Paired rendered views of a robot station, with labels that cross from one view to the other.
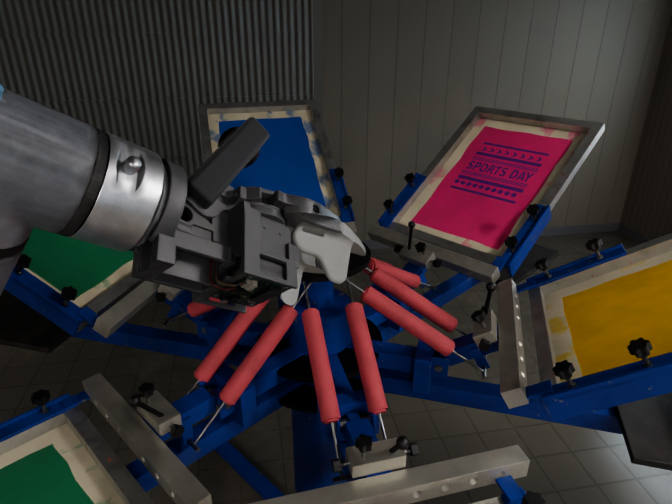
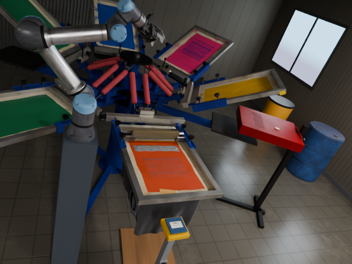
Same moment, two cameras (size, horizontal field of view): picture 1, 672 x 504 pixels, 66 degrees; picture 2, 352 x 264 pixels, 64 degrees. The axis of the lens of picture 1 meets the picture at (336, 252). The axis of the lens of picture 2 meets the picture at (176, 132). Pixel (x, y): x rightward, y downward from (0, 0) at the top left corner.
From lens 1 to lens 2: 1.24 m
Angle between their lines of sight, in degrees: 15
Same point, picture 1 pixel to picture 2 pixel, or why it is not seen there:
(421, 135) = (173, 32)
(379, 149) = not seen: hidden behind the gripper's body
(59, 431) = (46, 91)
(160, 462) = not seen: hidden behind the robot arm
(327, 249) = (161, 37)
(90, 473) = (61, 102)
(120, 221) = (140, 23)
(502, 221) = (194, 65)
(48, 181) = (136, 15)
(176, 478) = not seen: hidden behind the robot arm
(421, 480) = (157, 118)
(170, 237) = (144, 27)
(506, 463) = (179, 119)
